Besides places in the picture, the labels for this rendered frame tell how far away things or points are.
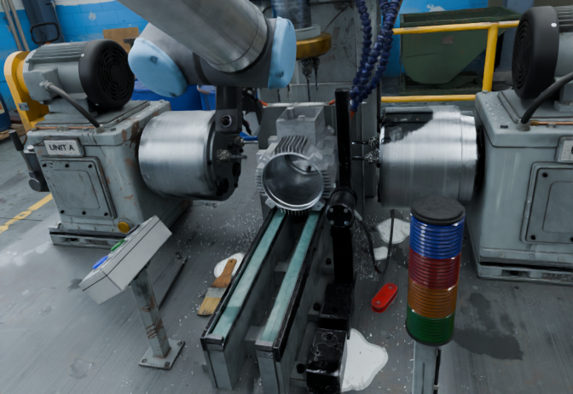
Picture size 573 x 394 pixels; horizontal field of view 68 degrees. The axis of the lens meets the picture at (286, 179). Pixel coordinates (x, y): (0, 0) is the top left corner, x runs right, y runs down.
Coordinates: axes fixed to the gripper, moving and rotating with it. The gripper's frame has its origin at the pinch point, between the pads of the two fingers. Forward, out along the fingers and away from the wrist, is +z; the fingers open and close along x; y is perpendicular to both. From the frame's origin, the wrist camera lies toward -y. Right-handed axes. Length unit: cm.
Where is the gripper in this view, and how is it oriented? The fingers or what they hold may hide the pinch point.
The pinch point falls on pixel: (251, 135)
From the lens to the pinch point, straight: 93.5
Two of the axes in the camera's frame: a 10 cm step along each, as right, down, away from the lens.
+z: 2.1, 5.5, 8.1
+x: -9.6, -0.2, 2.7
